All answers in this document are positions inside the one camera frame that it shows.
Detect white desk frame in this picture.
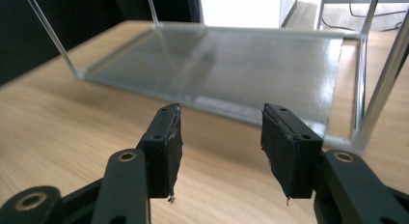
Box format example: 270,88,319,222
315,0,409,32

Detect black floor cables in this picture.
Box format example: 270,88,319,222
321,3,409,33

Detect two-tier metal shoe rack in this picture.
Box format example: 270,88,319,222
21,0,409,154

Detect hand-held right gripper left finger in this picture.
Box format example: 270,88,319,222
137,102,184,200

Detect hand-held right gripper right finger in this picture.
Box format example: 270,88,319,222
259,102,324,200

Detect large black curtain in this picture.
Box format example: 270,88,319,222
0,0,205,87

